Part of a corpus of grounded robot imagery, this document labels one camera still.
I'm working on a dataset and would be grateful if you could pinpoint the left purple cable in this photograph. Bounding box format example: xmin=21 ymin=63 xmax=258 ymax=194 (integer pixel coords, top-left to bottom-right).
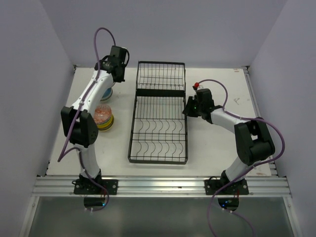
xmin=57 ymin=27 xmax=117 ymax=212

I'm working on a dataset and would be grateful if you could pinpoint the blue ceramic bowl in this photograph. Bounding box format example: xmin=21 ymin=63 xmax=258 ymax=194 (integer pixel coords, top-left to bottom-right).
xmin=102 ymin=88 xmax=113 ymax=98

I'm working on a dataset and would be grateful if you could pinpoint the orange ceramic bowl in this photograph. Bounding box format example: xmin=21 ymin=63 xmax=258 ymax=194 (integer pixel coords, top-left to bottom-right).
xmin=97 ymin=123 xmax=113 ymax=131

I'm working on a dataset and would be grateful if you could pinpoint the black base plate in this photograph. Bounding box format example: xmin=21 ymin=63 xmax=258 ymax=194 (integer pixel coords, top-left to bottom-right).
xmin=72 ymin=179 xmax=119 ymax=195
xmin=204 ymin=176 xmax=249 ymax=195

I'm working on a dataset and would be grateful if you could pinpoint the blue zigzag patterned bowl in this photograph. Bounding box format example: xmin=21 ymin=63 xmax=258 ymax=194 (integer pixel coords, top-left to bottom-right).
xmin=93 ymin=104 xmax=112 ymax=124

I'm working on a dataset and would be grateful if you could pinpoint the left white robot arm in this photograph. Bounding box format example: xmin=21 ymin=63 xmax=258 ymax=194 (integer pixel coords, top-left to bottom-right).
xmin=58 ymin=45 xmax=129 ymax=194

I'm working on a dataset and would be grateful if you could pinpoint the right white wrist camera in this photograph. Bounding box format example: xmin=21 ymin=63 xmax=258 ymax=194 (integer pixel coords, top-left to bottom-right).
xmin=193 ymin=82 xmax=203 ymax=91

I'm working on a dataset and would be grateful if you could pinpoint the lime yellow bowl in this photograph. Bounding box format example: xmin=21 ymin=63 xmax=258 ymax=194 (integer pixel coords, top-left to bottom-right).
xmin=97 ymin=118 xmax=114 ymax=130

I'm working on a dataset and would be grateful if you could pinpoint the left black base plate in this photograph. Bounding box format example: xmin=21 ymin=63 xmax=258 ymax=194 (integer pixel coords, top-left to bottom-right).
xmin=72 ymin=179 xmax=119 ymax=195

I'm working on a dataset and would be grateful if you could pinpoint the black wire dish rack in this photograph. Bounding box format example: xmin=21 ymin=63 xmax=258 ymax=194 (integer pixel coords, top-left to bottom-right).
xmin=128 ymin=61 xmax=188 ymax=165

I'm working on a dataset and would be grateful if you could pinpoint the aluminium mounting rail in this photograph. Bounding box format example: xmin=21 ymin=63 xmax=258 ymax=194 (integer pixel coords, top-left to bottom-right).
xmin=31 ymin=175 xmax=291 ymax=198

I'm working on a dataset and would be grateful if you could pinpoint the white ceramic bowl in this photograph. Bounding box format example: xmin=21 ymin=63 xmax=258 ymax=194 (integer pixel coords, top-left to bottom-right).
xmin=100 ymin=97 xmax=111 ymax=103

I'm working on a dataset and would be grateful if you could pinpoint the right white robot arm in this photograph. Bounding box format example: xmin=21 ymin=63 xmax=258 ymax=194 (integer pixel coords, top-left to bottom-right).
xmin=183 ymin=86 xmax=275 ymax=194

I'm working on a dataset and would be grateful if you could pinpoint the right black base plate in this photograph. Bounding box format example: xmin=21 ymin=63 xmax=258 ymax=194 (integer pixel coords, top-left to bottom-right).
xmin=204 ymin=176 xmax=249 ymax=195

